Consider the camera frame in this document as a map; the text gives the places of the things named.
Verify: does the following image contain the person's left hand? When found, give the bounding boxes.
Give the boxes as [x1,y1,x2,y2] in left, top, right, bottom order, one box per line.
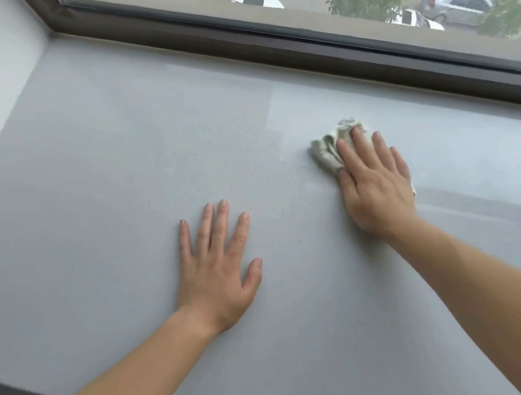
[169,196,269,338]

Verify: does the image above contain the person's right hand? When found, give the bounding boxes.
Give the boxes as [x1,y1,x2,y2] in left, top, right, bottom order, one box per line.
[334,121,422,245]

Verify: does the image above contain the white cleaning cloth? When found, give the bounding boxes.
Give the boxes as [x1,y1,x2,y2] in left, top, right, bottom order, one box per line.
[307,112,419,208]

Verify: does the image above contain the person's right forearm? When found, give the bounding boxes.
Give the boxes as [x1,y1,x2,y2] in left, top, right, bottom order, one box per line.
[384,208,521,395]

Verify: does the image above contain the person's left forearm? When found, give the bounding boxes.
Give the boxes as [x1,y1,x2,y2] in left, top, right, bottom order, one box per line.
[13,302,227,395]

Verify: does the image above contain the small white car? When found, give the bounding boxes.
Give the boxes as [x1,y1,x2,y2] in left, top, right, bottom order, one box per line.
[385,5,446,36]

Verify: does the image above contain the silver car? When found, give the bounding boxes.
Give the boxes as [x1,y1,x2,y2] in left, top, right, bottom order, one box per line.
[419,0,502,30]

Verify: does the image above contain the slender green tree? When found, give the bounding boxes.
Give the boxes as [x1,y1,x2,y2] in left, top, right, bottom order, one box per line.
[474,0,521,42]

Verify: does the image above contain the dark brown window frame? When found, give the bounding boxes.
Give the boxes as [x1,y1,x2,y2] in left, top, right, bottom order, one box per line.
[22,0,521,149]

